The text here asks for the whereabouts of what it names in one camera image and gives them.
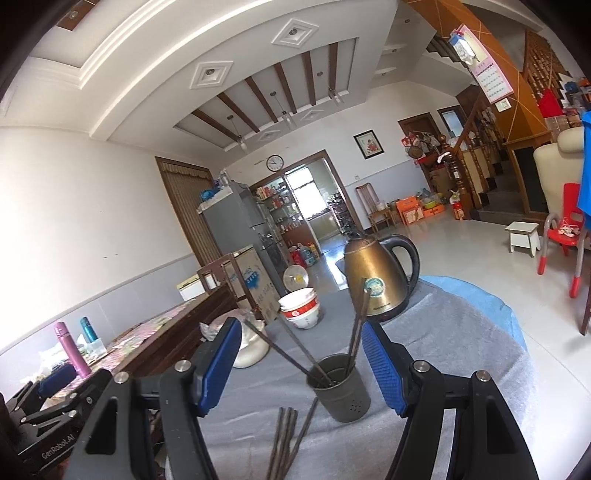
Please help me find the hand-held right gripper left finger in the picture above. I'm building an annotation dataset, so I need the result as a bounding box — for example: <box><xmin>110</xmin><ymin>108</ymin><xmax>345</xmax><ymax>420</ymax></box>
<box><xmin>69</xmin><ymin>318</ymin><xmax>244</xmax><ymax>480</ymax></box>

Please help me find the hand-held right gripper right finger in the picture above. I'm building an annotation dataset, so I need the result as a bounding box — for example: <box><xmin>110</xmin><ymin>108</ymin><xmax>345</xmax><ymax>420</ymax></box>
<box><xmin>361</xmin><ymin>320</ymin><xmax>541</xmax><ymax>480</ymax></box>

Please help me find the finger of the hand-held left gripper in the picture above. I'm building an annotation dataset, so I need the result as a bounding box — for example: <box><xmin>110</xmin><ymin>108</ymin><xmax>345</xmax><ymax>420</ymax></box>
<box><xmin>20</xmin><ymin>368</ymin><xmax>110</xmax><ymax>431</ymax></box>
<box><xmin>8</xmin><ymin>366</ymin><xmax>78</xmax><ymax>415</ymax></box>

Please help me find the dark metal chopstick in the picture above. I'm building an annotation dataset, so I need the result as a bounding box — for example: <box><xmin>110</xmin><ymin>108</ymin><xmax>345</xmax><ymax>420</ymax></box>
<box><xmin>267</xmin><ymin>407</ymin><xmax>283</xmax><ymax>480</ymax></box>
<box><xmin>284</xmin><ymin>398</ymin><xmax>320</xmax><ymax>469</ymax></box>
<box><xmin>273</xmin><ymin>407</ymin><xmax>291</xmax><ymax>480</ymax></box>
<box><xmin>280</xmin><ymin>318</ymin><xmax>326</xmax><ymax>384</ymax></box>
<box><xmin>342</xmin><ymin>313</ymin><xmax>362</xmax><ymax>372</ymax></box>
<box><xmin>345</xmin><ymin>277</ymin><xmax>370</xmax><ymax>372</ymax></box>
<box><xmin>240</xmin><ymin>320</ymin><xmax>334</xmax><ymax>387</ymax></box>
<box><xmin>280</xmin><ymin>408</ymin><xmax>298</xmax><ymax>480</ymax></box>

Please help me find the grey metal utensil holder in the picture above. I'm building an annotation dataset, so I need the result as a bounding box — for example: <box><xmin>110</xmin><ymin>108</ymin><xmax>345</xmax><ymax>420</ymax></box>
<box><xmin>306</xmin><ymin>354</ymin><xmax>372</xmax><ymax>423</ymax></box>

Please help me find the pink thermos bottle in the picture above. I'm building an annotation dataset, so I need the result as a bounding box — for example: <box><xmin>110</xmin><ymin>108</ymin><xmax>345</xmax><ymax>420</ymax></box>
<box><xmin>53</xmin><ymin>322</ymin><xmax>92</xmax><ymax>378</ymax></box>

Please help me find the white ceramic basin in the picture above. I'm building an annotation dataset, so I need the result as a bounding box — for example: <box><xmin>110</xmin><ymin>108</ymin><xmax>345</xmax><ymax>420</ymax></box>
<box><xmin>203</xmin><ymin>318</ymin><xmax>271</xmax><ymax>370</ymax></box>

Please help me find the clear plastic bag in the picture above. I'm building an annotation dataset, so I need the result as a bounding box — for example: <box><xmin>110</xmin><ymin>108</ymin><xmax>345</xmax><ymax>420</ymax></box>
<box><xmin>199</xmin><ymin>310</ymin><xmax>266</xmax><ymax>344</ymax></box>

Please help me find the dark carved wooden bench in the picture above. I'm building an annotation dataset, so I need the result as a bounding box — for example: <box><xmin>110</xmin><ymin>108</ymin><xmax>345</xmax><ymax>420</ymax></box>
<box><xmin>0</xmin><ymin>281</ymin><xmax>238</xmax><ymax>416</ymax></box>

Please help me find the teal bottle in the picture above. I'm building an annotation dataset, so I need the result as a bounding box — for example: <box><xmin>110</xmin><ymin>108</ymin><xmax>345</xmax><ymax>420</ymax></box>
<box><xmin>79</xmin><ymin>316</ymin><xmax>103</xmax><ymax>344</ymax></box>

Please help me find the grey tablecloth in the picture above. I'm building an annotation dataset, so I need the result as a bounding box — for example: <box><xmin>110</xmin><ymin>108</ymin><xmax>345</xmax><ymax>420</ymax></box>
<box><xmin>152</xmin><ymin>272</ymin><xmax>541</xmax><ymax>480</ymax></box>

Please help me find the white bowl red pattern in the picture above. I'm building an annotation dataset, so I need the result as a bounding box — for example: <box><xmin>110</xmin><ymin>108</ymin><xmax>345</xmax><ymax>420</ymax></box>
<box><xmin>278</xmin><ymin>287</ymin><xmax>315</xmax><ymax>311</ymax></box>
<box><xmin>281</xmin><ymin>298</ymin><xmax>322</xmax><ymax>330</ymax></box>

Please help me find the wooden chair with slats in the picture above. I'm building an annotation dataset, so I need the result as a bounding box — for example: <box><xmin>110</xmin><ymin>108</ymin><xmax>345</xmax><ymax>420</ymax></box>
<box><xmin>197</xmin><ymin>253</ymin><xmax>242</xmax><ymax>298</ymax></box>

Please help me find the gold electric kettle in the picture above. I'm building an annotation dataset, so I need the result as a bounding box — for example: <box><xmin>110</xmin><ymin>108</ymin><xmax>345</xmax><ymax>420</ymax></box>
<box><xmin>344</xmin><ymin>233</ymin><xmax>422</xmax><ymax>322</ymax></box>

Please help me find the printed cardboard box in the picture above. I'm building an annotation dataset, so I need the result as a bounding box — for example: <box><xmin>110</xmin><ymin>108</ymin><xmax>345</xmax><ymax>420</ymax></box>
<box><xmin>230</xmin><ymin>246</ymin><xmax>283</xmax><ymax>320</ymax></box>

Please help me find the round metal lid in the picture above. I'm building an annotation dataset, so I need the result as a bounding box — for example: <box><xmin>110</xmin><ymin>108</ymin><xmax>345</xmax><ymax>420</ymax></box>
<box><xmin>283</xmin><ymin>264</ymin><xmax>309</xmax><ymax>292</ymax></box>

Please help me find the blue under cloth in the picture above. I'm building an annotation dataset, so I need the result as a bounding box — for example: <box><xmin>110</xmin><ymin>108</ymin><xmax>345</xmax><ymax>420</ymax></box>
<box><xmin>418</xmin><ymin>275</ymin><xmax>525</xmax><ymax>370</ymax></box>

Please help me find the grey refrigerator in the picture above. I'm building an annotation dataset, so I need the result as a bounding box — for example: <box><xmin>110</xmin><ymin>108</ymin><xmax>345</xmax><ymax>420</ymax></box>
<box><xmin>202</xmin><ymin>181</ymin><xmax>278</xmax><ymax>278</ymax></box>

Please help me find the brown wooden door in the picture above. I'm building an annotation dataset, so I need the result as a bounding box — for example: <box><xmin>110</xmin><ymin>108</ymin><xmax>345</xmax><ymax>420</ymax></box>
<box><xmin>156</xmin><ymin>157</ymin><xmax>222</xmax><ymax>266</ymax></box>

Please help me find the stack of orange boxes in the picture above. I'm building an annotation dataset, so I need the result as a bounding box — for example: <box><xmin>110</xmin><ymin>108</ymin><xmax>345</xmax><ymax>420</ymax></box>
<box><xmin>394</xmin><ymin>196</ymin><xmax>446</xmax><ymax>225</ymax></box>

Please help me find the wooden dining chair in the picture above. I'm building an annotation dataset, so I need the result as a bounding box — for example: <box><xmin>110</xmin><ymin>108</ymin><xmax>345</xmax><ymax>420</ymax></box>
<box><xmin>355</xmin><ymin>182</ymin><xmax>393</xmax><ymax>232</ymax></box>

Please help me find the shelf of bottles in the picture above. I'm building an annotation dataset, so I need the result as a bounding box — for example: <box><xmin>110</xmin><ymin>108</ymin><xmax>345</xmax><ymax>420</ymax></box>
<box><xmin>252</xmin><ymin>180</ymin><xmax>302</xmax><ymax>246</ymax></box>

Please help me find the white low stool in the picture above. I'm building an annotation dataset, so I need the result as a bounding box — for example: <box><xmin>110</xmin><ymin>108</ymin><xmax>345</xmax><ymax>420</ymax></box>
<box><xmin>505</xmin><ymin>222</ymin><xmax>542</xmax><ymax>258</ymax></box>

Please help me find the wooden staircase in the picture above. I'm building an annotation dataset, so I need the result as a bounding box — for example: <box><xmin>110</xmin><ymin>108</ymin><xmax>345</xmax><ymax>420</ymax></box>
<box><xmin>427</xmin><ymin>34</ymin><xmax>525</xmax><ymax>220</ymax></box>

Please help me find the red plastic chair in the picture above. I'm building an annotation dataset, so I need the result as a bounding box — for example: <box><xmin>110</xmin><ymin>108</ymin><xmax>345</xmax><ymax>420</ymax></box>
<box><xmin>538</xmin><ymin>183</ymin><xmax>591</xmax><ymax>298</ymax></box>

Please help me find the cream armchair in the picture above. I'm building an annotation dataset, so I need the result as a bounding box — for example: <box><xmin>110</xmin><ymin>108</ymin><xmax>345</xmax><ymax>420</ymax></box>
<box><xmin>533</xmin><ymin>127</ymin><xmax>587</xmax><ymax>217</ymax></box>

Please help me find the framed wall picture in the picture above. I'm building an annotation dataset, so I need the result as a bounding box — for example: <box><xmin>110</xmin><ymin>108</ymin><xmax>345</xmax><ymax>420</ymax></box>
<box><xmin>353</xmin><ymin>130</ymin><xmax>385</xmax><ymax>160</ymax></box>

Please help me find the pink wall calendar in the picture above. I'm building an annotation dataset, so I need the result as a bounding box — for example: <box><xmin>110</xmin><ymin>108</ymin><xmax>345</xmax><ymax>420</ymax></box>
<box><xmin>449</xmin><ymin>24</ymin><xmax>515</xmax><ymax>104</ymax></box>

